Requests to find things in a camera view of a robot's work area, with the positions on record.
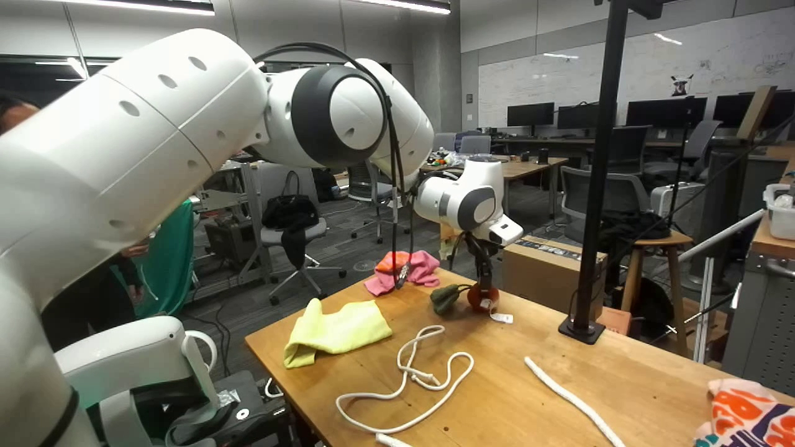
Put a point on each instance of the cardboard box on floor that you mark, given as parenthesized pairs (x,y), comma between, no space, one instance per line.
(543,272)

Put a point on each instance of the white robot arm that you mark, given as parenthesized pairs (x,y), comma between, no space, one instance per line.
(99,169)

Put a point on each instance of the green cloth cover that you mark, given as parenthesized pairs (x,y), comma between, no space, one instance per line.
(167,269)

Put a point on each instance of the wooden stool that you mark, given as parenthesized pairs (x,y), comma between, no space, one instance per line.
(660,259)

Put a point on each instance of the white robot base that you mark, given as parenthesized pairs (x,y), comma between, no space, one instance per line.
(150,384)

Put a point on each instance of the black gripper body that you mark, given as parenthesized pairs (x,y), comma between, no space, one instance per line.
(481,252)

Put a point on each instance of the white plastic bin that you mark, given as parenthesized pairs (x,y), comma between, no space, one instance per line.
(781,207)

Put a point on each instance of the wooden desk background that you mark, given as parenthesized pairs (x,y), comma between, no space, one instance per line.
(525,168)

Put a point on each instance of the dark green sock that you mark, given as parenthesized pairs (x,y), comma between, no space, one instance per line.
(443,300)

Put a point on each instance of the pink orange cloth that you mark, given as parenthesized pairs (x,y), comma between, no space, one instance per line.
(403,266)

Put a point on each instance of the black camera pole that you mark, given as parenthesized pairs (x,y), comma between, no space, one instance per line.
(581,323)

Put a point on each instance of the yellow-green cloth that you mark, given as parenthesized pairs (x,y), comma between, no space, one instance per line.
(342,331)

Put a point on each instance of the red plush ball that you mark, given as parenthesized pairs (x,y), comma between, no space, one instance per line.
(482,300)

